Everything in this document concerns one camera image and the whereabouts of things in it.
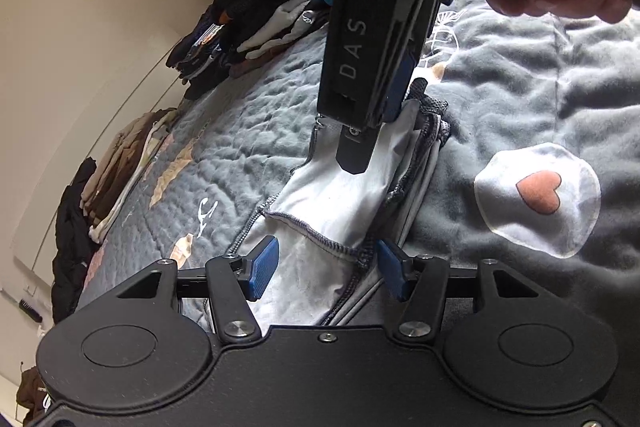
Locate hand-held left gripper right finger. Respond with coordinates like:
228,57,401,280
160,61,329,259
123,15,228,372
376,239,543,342

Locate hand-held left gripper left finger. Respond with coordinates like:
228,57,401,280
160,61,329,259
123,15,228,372
114,236,280,344

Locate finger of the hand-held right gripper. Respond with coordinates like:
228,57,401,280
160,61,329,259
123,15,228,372
336,127,377,175
372,0,441,125

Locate light grey pants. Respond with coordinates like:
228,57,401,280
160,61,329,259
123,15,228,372
247,99,453,328

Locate stack of dark folded clothes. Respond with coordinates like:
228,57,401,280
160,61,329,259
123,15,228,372
166,4,236,100

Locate stack of beige brown clothes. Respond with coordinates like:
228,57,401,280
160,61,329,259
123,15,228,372
80,107,181,243

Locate grey printed blanket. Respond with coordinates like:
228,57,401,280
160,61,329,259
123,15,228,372
75,0,640,333

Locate black jacket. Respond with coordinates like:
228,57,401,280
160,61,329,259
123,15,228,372
51,157,101,323

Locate black hairbrush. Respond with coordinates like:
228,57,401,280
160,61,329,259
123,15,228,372
19,298,43,323

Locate white headboard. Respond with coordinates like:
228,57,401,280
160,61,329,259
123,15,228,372
10,4,216,293

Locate brown jacket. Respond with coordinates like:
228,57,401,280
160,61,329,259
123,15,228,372
15,367,51,427

